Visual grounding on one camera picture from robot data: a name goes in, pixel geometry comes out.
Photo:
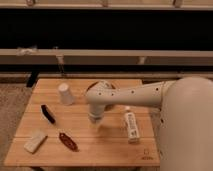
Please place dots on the grey metal rail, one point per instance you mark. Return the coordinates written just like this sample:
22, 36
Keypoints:
31, 56

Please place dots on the black eraser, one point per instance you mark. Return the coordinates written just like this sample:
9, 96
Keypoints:
47, 114

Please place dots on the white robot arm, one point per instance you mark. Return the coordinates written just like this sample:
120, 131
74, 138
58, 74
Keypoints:
186, 117

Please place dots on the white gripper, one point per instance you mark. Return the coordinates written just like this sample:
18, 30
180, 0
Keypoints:
95, 119

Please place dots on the white tube with label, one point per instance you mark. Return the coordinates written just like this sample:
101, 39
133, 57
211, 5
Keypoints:
131, 125

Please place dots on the wooden table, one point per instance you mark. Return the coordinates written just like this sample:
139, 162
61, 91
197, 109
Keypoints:
105, 144

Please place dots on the brown oblong object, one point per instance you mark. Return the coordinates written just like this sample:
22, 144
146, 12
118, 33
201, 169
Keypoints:
68, 142

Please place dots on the white rectangular block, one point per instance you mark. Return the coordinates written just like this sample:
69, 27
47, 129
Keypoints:
36, 139

